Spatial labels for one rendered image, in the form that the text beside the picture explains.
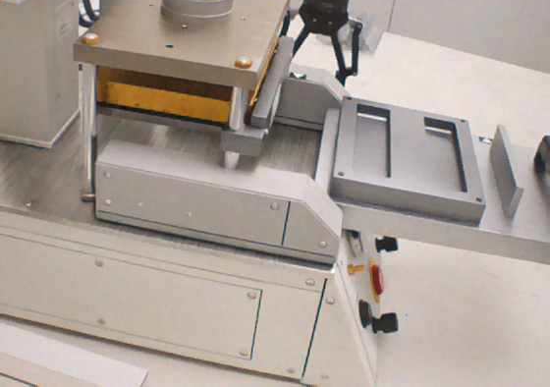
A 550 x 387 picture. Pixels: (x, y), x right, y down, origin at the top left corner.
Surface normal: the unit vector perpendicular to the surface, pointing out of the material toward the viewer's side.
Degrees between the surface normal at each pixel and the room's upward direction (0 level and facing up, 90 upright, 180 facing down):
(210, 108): 90
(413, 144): 0
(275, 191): 0
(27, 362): 1
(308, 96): 90
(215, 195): 90
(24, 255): 90
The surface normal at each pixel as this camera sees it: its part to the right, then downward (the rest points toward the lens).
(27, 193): 0.13, -0.83
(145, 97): -0.14, 0.52
